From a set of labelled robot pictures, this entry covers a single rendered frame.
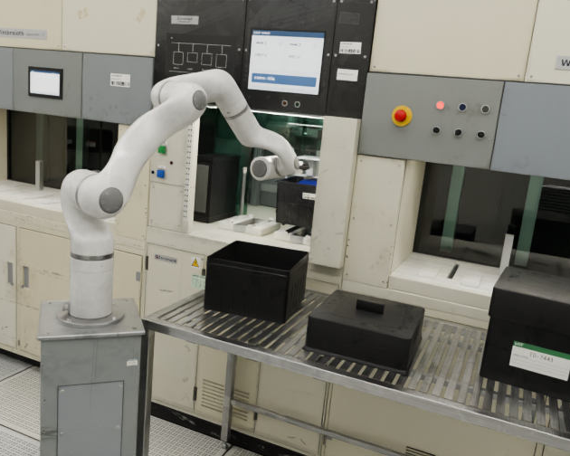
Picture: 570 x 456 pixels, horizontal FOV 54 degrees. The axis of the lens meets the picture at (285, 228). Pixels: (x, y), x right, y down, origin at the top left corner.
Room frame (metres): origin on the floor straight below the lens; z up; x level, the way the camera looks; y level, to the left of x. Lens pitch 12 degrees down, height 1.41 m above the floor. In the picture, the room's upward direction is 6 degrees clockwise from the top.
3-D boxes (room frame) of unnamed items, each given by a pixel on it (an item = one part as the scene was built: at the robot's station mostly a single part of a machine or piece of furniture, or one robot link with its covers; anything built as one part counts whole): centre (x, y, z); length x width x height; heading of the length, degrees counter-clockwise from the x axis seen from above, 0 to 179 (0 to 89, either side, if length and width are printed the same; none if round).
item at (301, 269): (1.79, 0.07, 0.85); 0.28 x 0.28 x 0.17; 76
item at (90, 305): (1.55, 0.55, 0.85); 0.19 x 0.19 x 0.18
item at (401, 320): (1.54, -0.27, 0.83); 0.29 x 0.29 x 0.13; 70
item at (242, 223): (2.46, 0.16, 0.89); 0.22 x 0.21 x 0.04; 158
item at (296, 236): (2.35, -0.09, 0.89); 0.22 x 0.21 x 0.04; 158
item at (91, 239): (1.57, 0.57, 1.07); 0.19 x 0.12 x 0.24; 45
